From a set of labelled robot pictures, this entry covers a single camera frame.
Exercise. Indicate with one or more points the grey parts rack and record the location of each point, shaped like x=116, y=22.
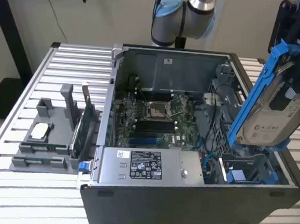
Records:
x=60, y=133

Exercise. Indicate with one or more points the black desk leg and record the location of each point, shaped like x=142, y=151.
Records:
x=8, y=28

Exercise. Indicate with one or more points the green RAM stick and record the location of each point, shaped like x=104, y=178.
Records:
x=49, y=147

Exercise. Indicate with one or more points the blue expansion slot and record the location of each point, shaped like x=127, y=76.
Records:
x=145, y=142

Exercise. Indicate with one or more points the CPU socket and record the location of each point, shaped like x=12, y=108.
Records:
x=156, y=110

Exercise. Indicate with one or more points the green motherboard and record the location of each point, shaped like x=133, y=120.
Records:
x=184, y=135

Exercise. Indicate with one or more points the silver power supply unit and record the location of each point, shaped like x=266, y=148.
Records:
x=109, y=166

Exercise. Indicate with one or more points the blue case latch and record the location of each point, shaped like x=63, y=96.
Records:
x=83, y=167

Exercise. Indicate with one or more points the hard disk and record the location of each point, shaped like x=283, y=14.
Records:
x=260, y=100

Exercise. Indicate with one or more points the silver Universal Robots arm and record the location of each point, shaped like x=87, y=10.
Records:
x=169, y=28

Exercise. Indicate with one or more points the black RAM slot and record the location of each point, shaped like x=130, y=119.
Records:
x=154, y=131
x=153, y=136
x=155, y=123
x=155, y=127

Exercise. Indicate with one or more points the silver CPU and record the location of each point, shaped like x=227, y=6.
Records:
x=41, y=130

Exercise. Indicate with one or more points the green graphics card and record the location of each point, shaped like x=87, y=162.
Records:
x=84, y=127

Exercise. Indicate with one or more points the perforated metal drive cage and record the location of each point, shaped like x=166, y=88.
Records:
x=217, y=133

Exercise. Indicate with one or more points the black open PC case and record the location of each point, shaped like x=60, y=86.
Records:
x=171, y=209

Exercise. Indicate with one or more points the thin metal locking lever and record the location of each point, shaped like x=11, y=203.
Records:
x=143, y=95

